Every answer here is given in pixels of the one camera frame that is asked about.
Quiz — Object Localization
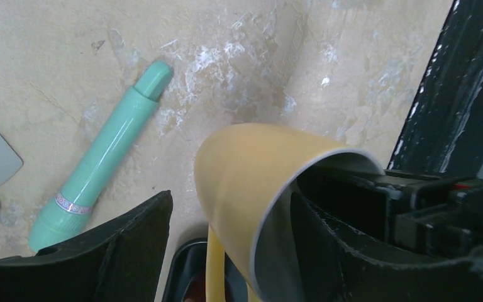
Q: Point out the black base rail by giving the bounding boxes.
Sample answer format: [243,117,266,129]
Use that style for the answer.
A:
[388,1,483,179]

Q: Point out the teal toy microphone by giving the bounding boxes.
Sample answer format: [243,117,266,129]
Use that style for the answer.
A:
[28,60,174,252]

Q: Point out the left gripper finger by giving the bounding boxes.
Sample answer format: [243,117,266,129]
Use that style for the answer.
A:
[0,191,173,301]

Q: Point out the yellow mug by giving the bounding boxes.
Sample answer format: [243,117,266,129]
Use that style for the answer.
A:
[194,123,384,301]

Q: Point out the black tray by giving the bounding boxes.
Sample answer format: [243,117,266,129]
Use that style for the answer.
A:
[162,238,248,302]

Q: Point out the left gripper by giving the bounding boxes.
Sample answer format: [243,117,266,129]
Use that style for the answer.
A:
[291,166,483,301]

